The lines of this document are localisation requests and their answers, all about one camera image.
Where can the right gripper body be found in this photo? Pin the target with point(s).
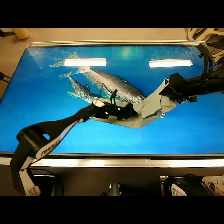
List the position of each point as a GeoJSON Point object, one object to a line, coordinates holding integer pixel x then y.
{"type": "Point", "coordinates": [176, 87]}

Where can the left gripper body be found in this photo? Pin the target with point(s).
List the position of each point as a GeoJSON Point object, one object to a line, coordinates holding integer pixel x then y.
{"type": "Point", "coordinates": [124, 112]}

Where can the grey shirt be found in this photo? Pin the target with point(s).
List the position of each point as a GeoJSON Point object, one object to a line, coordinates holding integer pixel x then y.
{"type": "Point", "coordinates": [151, 106]}

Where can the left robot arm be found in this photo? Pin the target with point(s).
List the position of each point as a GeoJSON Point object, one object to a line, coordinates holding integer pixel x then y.
{"type": "Point", "coordinates": [50, 133]}

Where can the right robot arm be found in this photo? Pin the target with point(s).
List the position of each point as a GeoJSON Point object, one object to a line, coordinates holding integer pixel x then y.
{"type": "Point", "coordinates": [206, 81]}

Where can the silver frame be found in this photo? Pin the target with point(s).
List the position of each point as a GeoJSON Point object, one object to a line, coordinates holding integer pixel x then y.
{"type": "Point", "coordinates": [113, 163]}

